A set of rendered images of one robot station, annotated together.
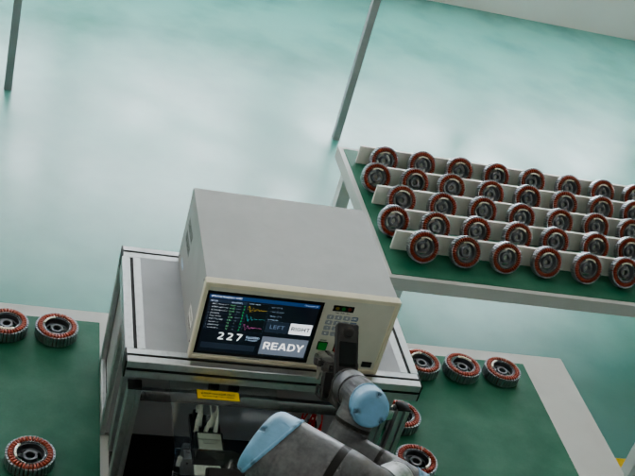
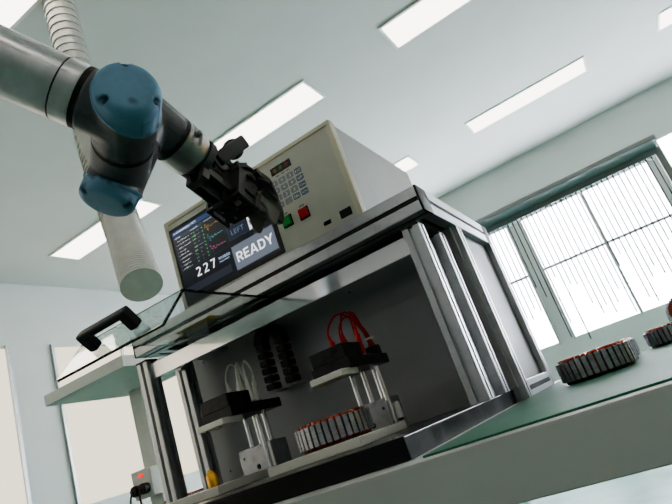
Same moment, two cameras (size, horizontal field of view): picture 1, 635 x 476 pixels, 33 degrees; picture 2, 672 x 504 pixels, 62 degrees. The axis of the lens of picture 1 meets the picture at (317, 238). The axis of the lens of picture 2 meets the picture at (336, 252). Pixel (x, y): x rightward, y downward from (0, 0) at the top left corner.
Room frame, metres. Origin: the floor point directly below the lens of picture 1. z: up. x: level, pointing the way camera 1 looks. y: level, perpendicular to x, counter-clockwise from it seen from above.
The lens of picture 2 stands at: (1.29, -0.79, 0.79)
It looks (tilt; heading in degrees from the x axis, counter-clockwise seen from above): 18 degrees up; 43
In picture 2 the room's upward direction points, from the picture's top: 19 degrees counter-clockwise
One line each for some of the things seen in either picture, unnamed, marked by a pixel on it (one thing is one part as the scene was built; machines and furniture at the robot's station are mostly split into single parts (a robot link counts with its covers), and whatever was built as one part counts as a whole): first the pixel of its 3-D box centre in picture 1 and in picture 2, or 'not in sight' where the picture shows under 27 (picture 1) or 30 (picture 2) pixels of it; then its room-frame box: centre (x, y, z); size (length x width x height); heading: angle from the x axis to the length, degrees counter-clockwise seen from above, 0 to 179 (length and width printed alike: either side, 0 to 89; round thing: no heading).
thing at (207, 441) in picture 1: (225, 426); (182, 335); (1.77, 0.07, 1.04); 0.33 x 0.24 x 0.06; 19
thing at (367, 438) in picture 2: not in sight; (340, 447); (1.84, -0.15, 0.78); 0.15 x 0.15 x 0.01; 19
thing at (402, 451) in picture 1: (415, 463); (595, 362); (2.15, -0.41, 0.77); 0.11 x 0.11 x 0.04
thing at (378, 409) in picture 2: not in sight; (378, 418); (1.97, -0.11, 0.80); 0.07 x 0.05 x 0.06; 109
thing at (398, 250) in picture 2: (271, 403); (267, 315); (1.89, -0.01, 1.03); 0.62 x 0.01 x 0.03; 109
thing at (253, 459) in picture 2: not in sight; (266, 458); (1.90, 0.12, 0.80); 0.07 x 0.05 x 0.06; 109
